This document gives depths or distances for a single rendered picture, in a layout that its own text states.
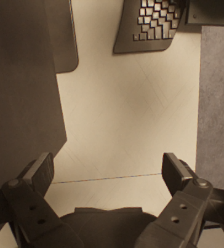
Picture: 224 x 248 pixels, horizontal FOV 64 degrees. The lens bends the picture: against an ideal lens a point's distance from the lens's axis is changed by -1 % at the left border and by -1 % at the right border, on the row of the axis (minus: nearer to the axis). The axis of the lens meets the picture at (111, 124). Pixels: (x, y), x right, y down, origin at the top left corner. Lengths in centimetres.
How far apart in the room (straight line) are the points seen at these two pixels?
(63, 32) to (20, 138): 37
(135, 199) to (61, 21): 59
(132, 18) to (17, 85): 37
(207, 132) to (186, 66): 103
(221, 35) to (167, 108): 100
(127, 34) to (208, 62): 100
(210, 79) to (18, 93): 135
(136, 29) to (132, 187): 49
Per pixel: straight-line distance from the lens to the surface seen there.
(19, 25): 28
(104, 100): 54
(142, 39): 52
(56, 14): 55
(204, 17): 55
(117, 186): 66
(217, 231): 193
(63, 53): 54
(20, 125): 24
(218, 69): 149
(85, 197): 69
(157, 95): 56
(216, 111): 154
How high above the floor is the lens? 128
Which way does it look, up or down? 73 degrees down
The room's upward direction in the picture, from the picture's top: 176 degrees clockwise
